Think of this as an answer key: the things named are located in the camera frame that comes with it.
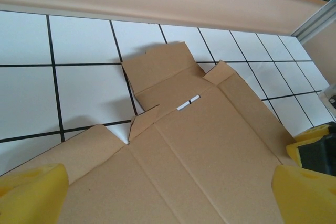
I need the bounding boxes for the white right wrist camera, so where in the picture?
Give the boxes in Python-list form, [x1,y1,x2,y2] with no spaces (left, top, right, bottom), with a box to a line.
[318,84,336,110]

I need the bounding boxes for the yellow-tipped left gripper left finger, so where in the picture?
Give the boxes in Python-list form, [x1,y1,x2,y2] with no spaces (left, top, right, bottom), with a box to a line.
[0,163,70,224]

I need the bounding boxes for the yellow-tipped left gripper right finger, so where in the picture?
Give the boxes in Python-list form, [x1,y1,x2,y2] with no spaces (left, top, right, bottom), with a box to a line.
[271,165,336,224]

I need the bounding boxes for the aluminium corner post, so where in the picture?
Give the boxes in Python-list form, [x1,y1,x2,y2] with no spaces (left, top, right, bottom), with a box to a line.
[290,0,336,44]

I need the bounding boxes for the brown cardboard paper box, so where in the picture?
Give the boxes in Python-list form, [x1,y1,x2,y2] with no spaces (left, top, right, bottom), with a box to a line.
[0,40,299,224]

